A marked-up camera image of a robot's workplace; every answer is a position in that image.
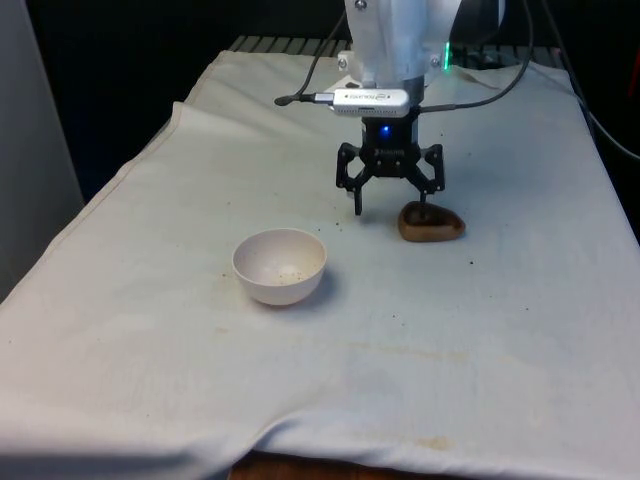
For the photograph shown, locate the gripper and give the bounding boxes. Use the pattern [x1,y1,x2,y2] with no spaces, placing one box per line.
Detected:
[333,115,447,217]

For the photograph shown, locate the white bowl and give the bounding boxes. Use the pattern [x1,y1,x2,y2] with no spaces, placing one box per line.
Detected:
[231,228,329,308]

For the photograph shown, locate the black cable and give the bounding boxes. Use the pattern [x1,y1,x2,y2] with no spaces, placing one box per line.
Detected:
[541,0,640,160]
[416,0,534,112]
[274,9,351,107]

